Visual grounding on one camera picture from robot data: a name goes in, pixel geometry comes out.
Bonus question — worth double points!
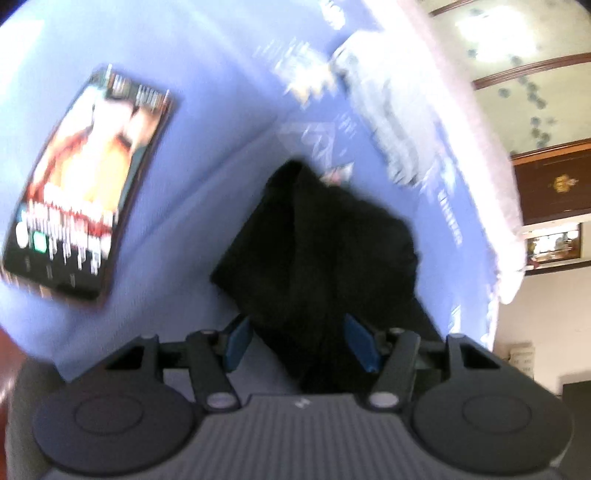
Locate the light blue cloth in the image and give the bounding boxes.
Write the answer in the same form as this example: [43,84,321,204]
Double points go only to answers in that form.
[331,41,437,186]

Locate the blue printed bed sheet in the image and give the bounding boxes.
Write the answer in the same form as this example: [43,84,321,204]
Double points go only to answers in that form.
[0,0,509,384]

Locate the white power strip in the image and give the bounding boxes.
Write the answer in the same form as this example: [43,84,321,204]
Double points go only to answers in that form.
[507,342,535,377]

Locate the wardrobe with patterned glass doors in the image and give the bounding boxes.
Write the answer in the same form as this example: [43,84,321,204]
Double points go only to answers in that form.
[427,0,591,160]

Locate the black pants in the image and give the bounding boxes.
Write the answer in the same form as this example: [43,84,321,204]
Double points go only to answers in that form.
[210,159,444,395]

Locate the dark wooden cabinet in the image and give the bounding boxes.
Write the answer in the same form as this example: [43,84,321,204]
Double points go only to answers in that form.
[510,143,591,227]

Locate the lit display shelf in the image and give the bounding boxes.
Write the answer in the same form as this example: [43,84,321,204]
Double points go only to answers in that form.
[523,223,583,275]

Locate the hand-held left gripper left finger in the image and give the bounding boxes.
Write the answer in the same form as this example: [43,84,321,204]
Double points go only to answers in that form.
[104,315,254,411]

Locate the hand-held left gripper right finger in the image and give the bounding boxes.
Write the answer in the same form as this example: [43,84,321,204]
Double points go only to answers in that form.
[343,314,504,411]

